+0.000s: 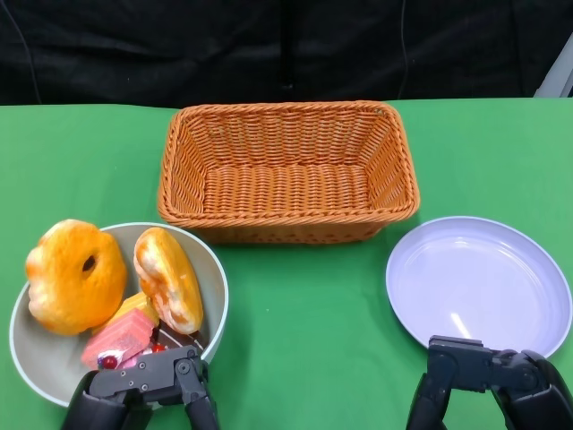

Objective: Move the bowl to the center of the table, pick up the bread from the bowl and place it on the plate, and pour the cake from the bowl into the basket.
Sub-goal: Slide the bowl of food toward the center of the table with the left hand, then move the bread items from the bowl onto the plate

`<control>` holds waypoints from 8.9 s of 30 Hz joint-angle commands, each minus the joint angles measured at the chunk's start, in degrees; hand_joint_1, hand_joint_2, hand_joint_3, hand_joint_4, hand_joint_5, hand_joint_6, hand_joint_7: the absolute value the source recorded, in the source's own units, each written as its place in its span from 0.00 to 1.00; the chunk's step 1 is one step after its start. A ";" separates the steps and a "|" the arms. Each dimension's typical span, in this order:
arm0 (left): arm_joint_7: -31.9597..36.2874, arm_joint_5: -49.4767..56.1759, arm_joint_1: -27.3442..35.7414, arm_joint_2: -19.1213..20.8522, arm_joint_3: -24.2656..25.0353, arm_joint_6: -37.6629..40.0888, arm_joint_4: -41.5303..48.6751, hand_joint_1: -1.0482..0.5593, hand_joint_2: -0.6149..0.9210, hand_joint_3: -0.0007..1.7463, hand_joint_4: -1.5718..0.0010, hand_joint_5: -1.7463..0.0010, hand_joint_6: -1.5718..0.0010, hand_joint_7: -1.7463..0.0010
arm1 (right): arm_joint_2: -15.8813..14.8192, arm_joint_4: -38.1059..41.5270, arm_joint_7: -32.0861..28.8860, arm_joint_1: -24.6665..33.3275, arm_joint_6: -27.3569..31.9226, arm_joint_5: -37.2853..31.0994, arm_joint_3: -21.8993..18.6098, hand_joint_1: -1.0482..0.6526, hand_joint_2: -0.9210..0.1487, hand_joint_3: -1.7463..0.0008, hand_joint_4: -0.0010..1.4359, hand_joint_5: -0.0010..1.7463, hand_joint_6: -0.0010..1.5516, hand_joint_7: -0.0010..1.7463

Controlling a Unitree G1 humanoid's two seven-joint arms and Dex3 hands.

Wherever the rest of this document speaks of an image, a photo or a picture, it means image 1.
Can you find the black backdrop curtain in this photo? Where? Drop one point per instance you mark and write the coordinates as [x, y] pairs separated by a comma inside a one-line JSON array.
[[134, 54]]

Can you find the green tablecloth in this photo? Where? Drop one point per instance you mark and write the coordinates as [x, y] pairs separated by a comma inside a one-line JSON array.
[[313, 336]]

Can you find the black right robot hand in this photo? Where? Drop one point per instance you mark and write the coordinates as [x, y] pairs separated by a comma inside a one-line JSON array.
[[474, 363]]

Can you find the orange wicker basket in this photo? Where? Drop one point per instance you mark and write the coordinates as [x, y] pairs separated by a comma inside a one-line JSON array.
[[286, 188]]

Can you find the lavender round plate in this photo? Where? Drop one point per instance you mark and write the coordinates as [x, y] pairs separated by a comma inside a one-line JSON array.
[[470, 277]]

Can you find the pale green bowl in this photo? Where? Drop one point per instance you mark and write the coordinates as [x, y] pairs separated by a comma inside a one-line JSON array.
[[40, 358]]

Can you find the black vertical pole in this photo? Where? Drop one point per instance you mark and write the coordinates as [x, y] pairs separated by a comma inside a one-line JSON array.
[[288, 45]]

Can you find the white metal frame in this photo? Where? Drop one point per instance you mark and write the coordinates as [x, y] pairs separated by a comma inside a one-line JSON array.
[[559, 71]]

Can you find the salmon pink layered cake slice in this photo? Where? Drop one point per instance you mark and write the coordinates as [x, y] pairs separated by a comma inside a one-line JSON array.
[[118, 340]]

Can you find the chocolate brown layered cake slice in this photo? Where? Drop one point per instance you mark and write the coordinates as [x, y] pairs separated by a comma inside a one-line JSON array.
[[177, 342]]

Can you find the magenta pink layered cake slice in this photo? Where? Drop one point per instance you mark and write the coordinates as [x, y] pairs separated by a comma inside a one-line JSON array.
[[132, 360]]

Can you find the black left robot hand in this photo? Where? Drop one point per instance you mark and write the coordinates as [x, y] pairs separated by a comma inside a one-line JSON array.
[[147, 376]]

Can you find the yellow layered cake slice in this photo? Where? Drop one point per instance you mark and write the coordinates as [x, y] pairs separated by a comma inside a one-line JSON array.
[[136, 307]]

